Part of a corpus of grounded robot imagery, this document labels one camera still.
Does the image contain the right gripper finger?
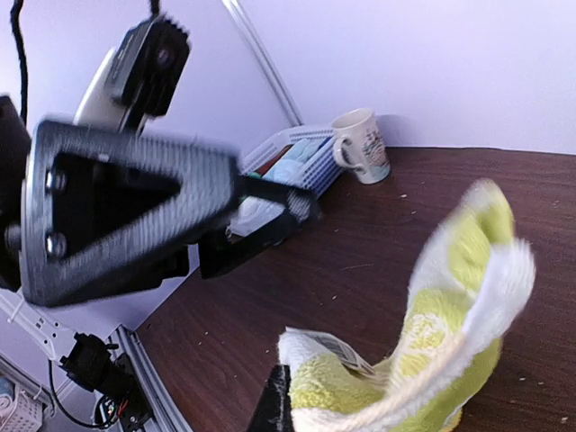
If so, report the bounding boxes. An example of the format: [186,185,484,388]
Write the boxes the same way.
[247,364,293,432]

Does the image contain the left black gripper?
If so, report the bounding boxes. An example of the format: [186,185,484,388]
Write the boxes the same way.
[1,95,240,308]

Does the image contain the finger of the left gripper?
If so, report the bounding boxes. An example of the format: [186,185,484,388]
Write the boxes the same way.
[198,175,321,279]

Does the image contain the yellow green patterned towel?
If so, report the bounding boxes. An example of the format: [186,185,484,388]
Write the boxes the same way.
[278,179,536,431]

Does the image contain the light blue towel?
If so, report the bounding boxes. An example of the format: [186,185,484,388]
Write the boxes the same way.
[229,157,304,237]

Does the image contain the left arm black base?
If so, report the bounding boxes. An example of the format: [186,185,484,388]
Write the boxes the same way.
[59,333,153,431]

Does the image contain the white plastic basket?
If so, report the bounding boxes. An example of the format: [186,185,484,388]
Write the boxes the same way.
[241,125,343,196]

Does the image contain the beige ceramic mug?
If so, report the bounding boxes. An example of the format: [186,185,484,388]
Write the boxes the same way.
[331,108,391,185]

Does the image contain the aluminium front rail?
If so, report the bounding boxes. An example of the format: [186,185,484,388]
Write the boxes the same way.
[109,326,193,432]

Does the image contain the left aluminium frame post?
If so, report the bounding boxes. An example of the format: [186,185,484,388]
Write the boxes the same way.
[222,0,304,126]

